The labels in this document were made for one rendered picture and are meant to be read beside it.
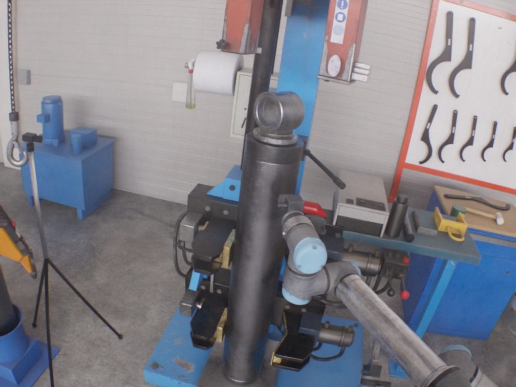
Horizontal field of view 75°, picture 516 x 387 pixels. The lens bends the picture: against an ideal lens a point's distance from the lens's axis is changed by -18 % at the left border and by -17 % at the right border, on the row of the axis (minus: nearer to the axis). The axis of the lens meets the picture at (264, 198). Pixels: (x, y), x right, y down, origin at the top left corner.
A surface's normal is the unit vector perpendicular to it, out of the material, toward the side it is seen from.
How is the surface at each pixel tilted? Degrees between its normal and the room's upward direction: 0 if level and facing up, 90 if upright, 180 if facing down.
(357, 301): 58
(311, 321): 0
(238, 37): 90
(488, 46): 90
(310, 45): 90
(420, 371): 63
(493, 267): 90
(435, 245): 0
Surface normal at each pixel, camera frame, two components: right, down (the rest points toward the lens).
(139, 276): 0.13, -0.89
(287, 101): 0.58, -0.29
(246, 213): -0.68, 0.25
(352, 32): -0.41, 0.36
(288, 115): 0.68, 0.36
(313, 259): 0.20, 0.37
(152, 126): -0.19, 0.41
